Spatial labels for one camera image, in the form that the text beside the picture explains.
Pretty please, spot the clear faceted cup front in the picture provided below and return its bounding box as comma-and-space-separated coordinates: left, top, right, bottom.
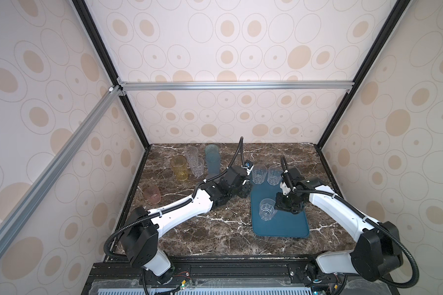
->
251, 163, 268, 185

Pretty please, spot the clear faceted cup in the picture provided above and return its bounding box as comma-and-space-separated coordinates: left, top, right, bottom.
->
251, 163, 268, 185
259, 199, 277, 221

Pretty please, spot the small clear cup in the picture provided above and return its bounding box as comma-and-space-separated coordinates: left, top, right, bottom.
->
267, 165, 284, 186

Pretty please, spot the pink plastic cup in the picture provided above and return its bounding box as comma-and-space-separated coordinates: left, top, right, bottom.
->
143, 185, 161, 205

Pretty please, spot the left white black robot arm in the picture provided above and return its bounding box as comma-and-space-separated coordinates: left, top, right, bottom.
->
103, 138, 253, 280

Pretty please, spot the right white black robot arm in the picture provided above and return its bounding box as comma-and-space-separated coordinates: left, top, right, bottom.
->
274, 157, 420, 289

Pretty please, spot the blue frosted cup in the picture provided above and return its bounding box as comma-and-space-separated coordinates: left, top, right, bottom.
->
206, 151, 220, 175

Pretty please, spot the clear textured cup middle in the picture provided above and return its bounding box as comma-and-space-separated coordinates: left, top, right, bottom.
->
190, 157, 204, 178

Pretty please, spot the tall clear textured cup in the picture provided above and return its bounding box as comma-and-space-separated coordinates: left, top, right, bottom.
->
184, 146, 199, 167

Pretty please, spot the yellow plastic cup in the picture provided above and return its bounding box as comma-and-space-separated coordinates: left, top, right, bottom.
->
170, 155, 188, 181

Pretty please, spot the left diagonal aluminium bar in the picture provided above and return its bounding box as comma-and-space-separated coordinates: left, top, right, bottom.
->
0, 85, 122, 259

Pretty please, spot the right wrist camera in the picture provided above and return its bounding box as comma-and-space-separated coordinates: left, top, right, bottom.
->
279, 170, 295, 196

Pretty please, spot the horizontal aluminium frame bar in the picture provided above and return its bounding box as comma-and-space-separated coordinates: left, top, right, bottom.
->
121, 81, 354, 92

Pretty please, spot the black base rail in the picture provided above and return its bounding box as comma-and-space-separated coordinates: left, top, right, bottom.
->
82, 256, 398, 295

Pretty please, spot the right black frame post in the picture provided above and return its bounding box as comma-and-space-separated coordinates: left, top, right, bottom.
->
316, 0, 412, 150

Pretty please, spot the black frame post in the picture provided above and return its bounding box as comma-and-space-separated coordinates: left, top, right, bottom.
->
71, 0, 151, 149
316, 0, 412, 150

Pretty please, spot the left black frame post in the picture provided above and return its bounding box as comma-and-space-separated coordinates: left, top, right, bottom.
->
71, 0, 151, 149

